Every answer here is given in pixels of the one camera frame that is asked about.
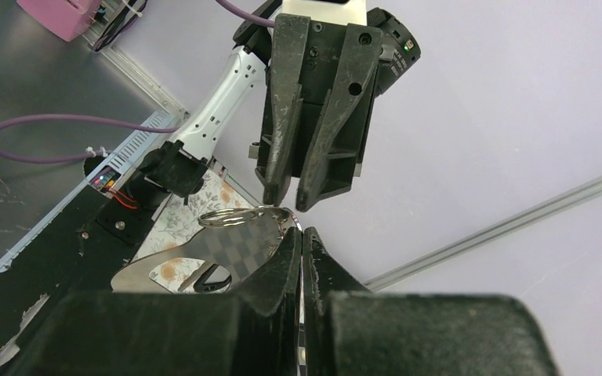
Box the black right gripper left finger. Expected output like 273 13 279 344
9 228 303 375

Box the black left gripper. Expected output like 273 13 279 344
256 13 383 212

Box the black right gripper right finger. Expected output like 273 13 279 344
303 227 559 375

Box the black oval key tag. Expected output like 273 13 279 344
192 262 232 294

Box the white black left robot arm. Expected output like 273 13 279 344
140 1 421 212

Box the floral table mat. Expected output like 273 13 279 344
135 171 259 293

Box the pink metronome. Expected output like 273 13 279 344
16 0 102 42

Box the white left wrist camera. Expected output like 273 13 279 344
281 0 368 26

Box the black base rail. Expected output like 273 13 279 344
0 175 170 351

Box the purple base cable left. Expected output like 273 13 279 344
0 114 180 166

